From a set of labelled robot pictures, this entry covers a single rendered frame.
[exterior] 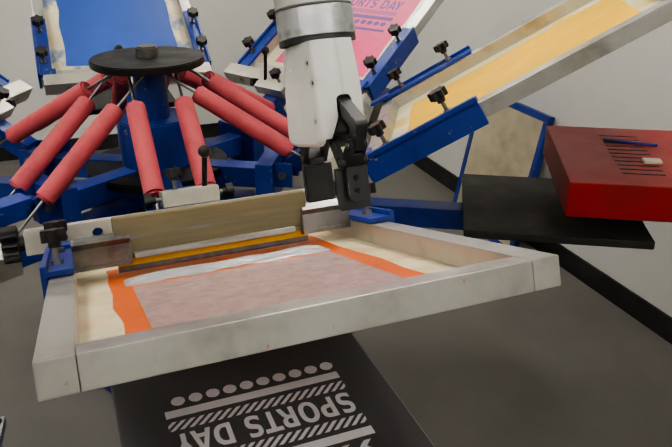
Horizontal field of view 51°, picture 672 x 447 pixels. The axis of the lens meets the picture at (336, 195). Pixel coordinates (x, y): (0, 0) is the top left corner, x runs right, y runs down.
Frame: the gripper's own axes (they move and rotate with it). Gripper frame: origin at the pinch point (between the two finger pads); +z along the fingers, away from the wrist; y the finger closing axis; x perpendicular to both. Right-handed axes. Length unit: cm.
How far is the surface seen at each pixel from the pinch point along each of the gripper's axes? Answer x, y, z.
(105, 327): -22.9, -26.5, 15.3
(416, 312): 8.7, -2.5, 14.7
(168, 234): -9, -63, 11
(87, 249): -23, -62, 10
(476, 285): 16.6, -2.4, 13.3
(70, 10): -12, -231, -57
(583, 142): 108, -91, 9
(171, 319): -15.1, -23.6, 15.3
